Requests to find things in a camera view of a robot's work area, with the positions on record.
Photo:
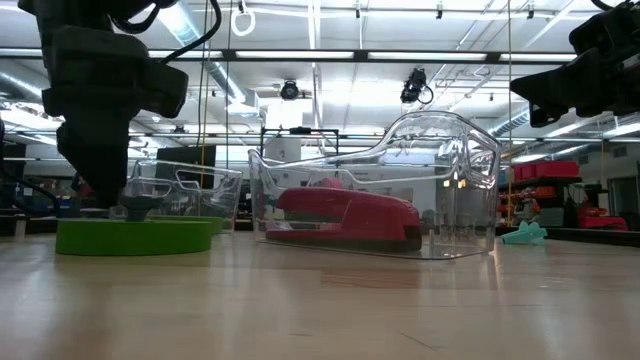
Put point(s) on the pink stapler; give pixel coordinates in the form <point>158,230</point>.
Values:
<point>331,183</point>

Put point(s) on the black flat panel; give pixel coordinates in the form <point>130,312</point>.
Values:
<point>185,155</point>

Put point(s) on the silver ventilation duct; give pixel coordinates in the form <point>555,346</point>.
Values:
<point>220,75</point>

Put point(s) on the black overhead crossbar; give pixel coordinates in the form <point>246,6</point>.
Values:
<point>360,55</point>

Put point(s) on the small red storage bin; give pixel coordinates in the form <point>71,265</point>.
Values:
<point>602,222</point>

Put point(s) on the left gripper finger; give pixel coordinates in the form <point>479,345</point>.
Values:
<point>137,204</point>
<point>97,160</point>

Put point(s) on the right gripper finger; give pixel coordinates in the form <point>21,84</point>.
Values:
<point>575,82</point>
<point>545,116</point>

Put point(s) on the short silver post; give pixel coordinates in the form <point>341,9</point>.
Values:
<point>20,229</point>

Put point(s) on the round black overhead camera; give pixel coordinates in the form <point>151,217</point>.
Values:
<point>289,90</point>

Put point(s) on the clear plastic bin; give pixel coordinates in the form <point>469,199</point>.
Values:
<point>450,150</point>
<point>220,190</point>

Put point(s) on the red stapler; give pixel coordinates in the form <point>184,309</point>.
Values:
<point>370,215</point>

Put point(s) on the teal staple remover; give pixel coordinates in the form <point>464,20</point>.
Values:
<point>525,234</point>

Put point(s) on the wide red storage bin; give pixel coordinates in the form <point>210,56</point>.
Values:
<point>547,170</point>

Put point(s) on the green tape roll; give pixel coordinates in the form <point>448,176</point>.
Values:
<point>150,240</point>

